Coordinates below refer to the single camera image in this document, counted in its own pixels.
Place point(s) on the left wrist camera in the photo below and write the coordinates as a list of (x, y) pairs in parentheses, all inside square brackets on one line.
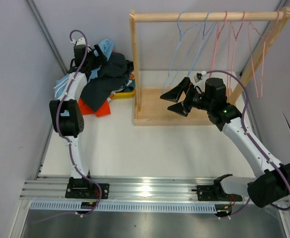
[(79, 42)]

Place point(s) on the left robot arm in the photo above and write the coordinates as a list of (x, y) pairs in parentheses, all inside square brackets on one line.
[(66, 115)]

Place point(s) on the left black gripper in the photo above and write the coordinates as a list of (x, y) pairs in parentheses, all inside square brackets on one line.
[(100, 59)]

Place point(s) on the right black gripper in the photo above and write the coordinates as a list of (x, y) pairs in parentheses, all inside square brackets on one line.
[(182, 108)]

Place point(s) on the wooden clothes rack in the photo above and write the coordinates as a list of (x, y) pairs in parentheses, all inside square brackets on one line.
[(148, 111)]

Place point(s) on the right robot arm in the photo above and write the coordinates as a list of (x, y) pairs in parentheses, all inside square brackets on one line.
[(272, 178)]

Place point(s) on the blue hanger navy shorts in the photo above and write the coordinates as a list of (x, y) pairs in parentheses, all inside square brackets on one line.
[(205, 34)]

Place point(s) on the slotted cable duct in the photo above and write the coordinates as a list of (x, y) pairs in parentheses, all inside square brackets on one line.
[(124, 207)]

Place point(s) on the pink hanger patterned shorts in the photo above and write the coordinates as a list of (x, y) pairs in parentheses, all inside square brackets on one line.
[(235, 34)]

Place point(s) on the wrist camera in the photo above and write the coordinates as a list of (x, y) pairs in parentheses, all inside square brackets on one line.
[(199, 78), (79, 42)]

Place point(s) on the dark navy shorts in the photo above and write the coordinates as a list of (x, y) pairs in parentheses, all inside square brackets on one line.
[(110, 77)]

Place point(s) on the patterned colourful shorts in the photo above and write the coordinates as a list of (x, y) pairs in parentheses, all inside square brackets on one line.
[(124, 87)]

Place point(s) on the blue hanger light shorts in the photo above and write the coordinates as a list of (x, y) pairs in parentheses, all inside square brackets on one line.
[(181, 36)]

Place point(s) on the pink hanger orange shorts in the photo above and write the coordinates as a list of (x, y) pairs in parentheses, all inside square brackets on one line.
[(218, 34)]

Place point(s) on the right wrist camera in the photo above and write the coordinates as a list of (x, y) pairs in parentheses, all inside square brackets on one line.
[(199, 78)]

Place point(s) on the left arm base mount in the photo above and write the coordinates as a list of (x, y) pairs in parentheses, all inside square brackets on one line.
[(80, 188)]

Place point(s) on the aluminium rail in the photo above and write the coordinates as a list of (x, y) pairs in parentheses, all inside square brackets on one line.
[(141, 189)]

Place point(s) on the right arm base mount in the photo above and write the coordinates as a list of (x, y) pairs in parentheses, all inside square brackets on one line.
[(210, 193)]

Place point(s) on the dark green shorts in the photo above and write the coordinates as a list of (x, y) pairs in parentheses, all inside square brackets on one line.
[(132, 86)]

